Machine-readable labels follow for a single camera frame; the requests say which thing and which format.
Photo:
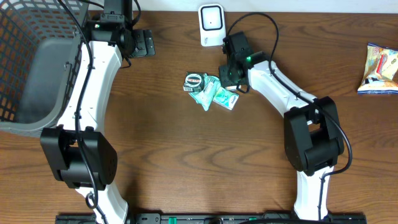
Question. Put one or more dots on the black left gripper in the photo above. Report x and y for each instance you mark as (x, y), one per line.
(144, 42)

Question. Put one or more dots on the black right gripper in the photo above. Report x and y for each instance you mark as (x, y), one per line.
(223, 78)

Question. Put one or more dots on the orange small packet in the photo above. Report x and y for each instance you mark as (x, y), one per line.
(232, 88)

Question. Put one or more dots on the green tissue pack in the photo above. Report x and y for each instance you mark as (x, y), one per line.
(225, 98)

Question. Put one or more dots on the teal snack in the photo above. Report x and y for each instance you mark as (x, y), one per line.
(205, 97)

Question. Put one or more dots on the round label dark packet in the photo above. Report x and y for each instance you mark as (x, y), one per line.
(194, 82)

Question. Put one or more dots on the yellow snack bag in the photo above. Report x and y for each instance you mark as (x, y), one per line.
(380, 69)

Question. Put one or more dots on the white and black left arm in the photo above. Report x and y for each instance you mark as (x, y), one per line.
(77, 150)

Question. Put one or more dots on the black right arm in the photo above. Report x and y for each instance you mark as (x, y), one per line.
(312, 140)

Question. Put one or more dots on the white barcode scanner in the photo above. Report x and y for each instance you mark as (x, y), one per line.
(212, 25)

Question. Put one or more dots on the dark mesh plastic basket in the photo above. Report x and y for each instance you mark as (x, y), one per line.
(40, 60)

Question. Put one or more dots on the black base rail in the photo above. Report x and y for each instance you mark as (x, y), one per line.
(269, 217)

